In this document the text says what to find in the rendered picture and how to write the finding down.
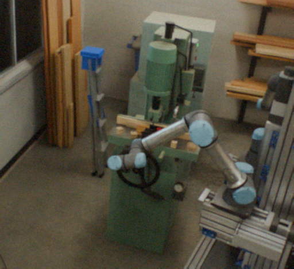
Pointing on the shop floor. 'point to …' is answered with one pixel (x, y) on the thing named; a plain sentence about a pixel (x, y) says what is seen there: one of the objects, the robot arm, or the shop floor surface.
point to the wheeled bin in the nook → (135, 56)
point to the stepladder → (96, 55)
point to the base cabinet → (142, 210)
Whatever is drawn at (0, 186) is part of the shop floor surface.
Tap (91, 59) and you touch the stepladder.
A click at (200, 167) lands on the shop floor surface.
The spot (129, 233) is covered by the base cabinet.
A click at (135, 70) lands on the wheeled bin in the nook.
